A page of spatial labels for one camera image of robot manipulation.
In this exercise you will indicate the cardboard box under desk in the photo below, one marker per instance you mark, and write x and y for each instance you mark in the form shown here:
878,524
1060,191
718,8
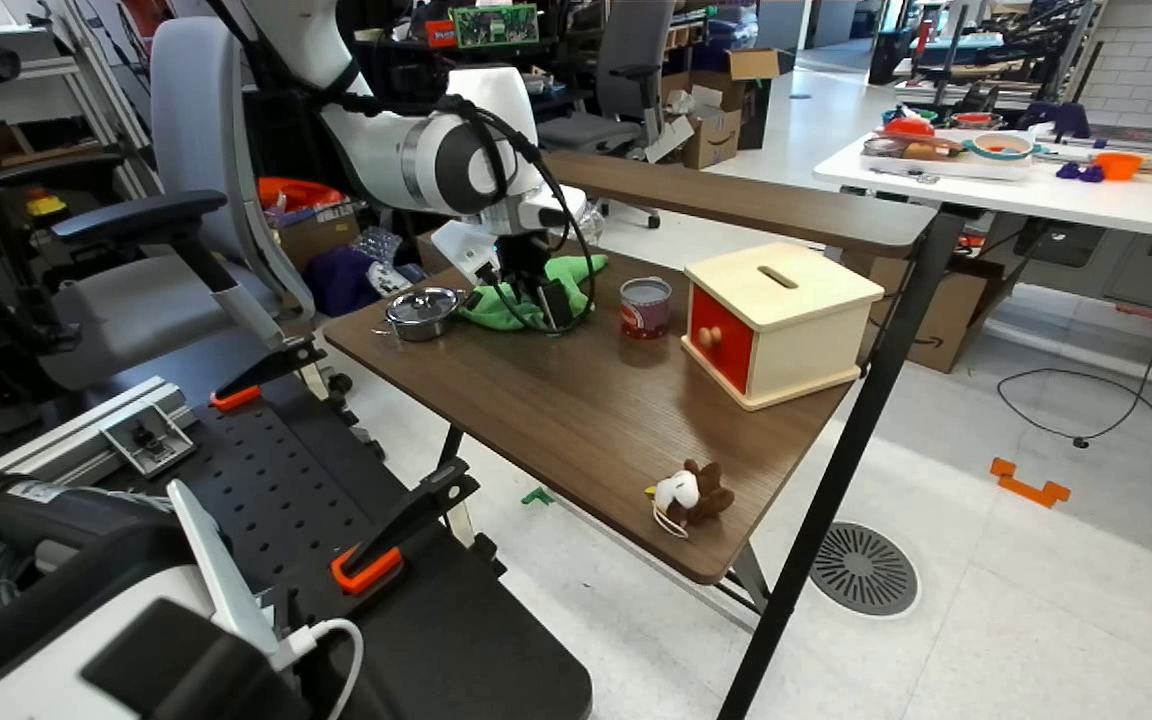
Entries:
937,313

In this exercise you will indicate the aluminium extrusion rail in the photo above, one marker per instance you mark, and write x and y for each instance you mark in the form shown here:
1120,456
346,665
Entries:
83,435

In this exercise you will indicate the open cardboard boxes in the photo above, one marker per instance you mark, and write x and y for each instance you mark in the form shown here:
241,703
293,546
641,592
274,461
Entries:
718,123

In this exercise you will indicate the wooden work table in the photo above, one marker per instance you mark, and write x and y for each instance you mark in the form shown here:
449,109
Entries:
842,453

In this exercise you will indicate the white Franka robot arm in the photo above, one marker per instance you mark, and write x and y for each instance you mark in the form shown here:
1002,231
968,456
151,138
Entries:
378,144

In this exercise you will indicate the small metal can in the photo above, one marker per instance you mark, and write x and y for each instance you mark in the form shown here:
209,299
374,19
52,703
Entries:
646,313

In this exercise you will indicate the wooden box with red drawer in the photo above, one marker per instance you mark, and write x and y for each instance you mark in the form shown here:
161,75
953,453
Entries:
776,287

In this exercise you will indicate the green circuit board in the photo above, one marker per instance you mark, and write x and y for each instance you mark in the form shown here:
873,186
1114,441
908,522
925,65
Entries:
492,24

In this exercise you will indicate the orange floor tape marker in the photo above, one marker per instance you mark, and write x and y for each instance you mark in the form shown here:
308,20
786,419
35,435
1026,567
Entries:
1028,484

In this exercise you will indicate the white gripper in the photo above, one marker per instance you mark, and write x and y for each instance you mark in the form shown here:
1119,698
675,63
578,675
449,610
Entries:
528,212

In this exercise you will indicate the grey swivel chair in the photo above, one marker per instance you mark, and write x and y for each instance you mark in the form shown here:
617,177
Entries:
631,65

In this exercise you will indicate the long brown desk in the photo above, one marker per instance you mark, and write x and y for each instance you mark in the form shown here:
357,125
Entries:
739,201

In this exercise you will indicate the grey padded office chair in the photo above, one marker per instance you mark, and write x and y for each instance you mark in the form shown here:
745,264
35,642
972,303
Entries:
199,104

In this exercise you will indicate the purple bag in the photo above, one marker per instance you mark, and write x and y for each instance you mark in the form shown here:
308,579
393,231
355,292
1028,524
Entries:
339,281

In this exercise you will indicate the small toy bird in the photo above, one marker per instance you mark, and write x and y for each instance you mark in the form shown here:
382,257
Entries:
681,494

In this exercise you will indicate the orange bowl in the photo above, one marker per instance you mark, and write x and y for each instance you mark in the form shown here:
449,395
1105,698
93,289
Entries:
1119,166

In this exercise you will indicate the round floor drain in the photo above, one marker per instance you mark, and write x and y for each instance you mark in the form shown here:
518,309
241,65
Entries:
867,570

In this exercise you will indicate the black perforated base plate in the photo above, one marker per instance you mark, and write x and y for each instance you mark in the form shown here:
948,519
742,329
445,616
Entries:
281,494

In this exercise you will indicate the white table with toys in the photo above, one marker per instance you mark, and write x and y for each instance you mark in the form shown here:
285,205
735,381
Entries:
1002,186

